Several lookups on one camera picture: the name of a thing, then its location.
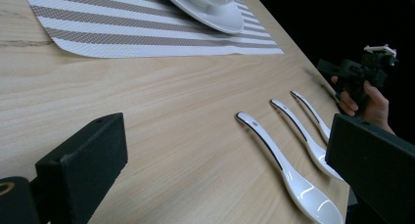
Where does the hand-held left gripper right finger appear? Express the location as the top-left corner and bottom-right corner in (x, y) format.
(325, 112), (415, 224)

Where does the white ceramic soup spoon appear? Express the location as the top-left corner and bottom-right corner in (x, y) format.
(290, 90), (332, 144)
(235, 112), (345, 224)
(269, 98), (344, 181)

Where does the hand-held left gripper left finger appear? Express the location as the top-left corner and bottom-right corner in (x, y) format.
(34, 112), (129, 224)

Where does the striped woven placemat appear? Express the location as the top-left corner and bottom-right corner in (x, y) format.
(22, 0), (284, 60)

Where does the white saucer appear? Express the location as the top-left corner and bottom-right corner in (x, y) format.
(158, 0), (246, 35)

